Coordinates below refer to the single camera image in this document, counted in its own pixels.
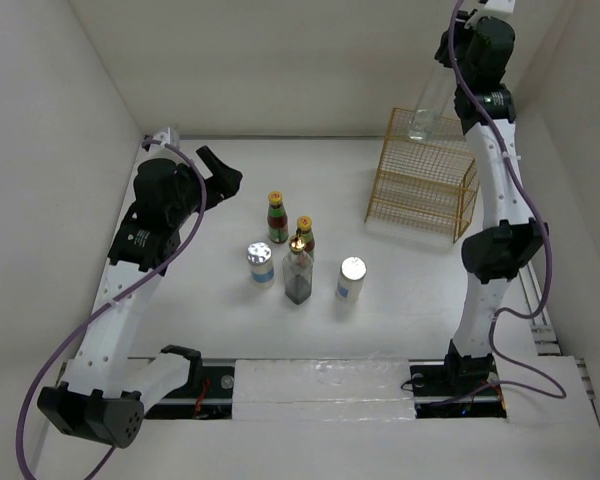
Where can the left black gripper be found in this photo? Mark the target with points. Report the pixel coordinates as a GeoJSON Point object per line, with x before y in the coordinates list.
{"type": "Point", "coordinates": [225, 180]}

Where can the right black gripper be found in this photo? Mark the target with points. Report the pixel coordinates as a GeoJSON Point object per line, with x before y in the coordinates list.
{"type": "Point", "coordinates": [459, 29]}

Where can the clear glass oil bottle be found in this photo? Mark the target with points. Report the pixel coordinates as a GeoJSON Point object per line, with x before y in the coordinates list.
{"type": "Point", "coordinates": [432, 103]}

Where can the dark liquid glass bottle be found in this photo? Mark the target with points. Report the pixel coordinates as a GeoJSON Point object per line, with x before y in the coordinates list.
{"type": "Point", "coordinates": [297, 268]}

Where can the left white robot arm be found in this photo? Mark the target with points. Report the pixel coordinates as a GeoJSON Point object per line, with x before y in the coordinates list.
{"type": "Point", "coordinates": [97, 400]}

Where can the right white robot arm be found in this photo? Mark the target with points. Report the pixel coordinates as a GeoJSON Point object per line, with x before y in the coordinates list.
{"type": "Point", "coordinates": [511, 233]}

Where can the back green label sauce bottle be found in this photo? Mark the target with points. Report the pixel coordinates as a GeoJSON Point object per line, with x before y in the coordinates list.
{"type": "Point", "coordinates": [277, 219]}

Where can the left silver lid shaker jar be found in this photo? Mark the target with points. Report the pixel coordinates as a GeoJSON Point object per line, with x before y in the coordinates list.
{"type": "Point", "coordinates": [260, 260]}

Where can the silver lid shaker jar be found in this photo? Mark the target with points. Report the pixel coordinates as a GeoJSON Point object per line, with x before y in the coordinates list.
{"type": "Point", "coordinates": [353, 271]}
{"type": "Point", "coordinates": [260, 260]}

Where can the right silver lid shaker jar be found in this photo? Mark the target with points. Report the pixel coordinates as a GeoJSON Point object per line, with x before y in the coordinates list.
{"type": "Point", "coordinates": [353, 271]}

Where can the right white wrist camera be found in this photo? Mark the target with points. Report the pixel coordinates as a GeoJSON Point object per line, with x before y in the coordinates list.
{"type": "Point", "coordinates": [500, 9]}

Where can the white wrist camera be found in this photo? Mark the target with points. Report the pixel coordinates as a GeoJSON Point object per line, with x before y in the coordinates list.
{"type": "Point", "coordinates": [500, 9]}
{"type": "Point", "coordinates": [167, 135]}

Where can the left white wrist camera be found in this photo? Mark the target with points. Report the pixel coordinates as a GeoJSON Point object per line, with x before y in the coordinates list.
{"type": "Point", "coordinates": [167, 135]}

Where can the yellow wire rack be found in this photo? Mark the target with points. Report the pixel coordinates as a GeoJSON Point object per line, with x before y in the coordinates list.
{"type": "Point", "coordinates": [428, 185]}

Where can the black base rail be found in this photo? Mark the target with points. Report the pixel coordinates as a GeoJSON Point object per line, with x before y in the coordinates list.
{"type": "Point", "coordinates": [320, 390]}

